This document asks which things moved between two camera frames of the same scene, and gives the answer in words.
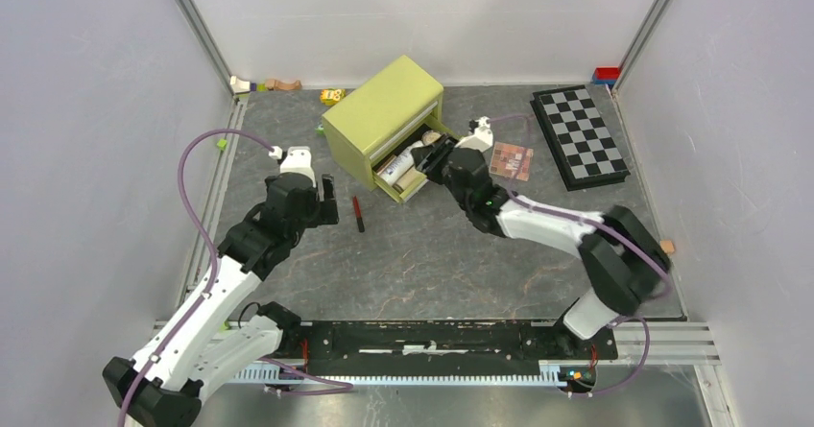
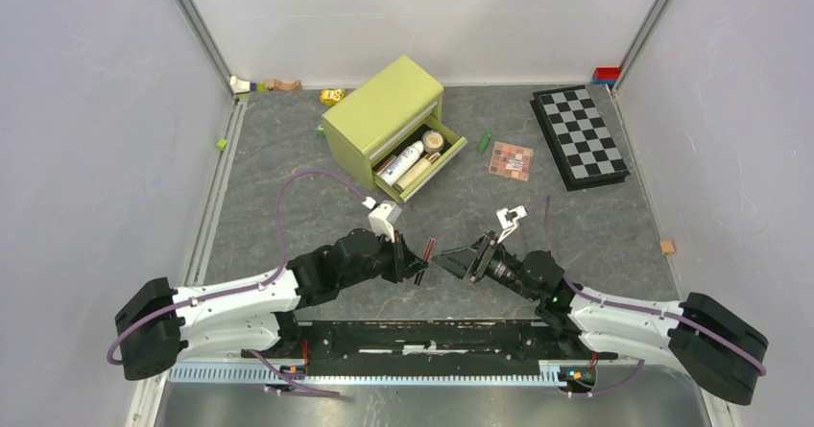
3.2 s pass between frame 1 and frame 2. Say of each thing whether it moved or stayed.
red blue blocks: stayed
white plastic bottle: stayed
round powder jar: stayed
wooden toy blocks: stayed
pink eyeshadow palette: stayed
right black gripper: moved
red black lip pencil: moved
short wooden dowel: stayed
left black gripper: moved
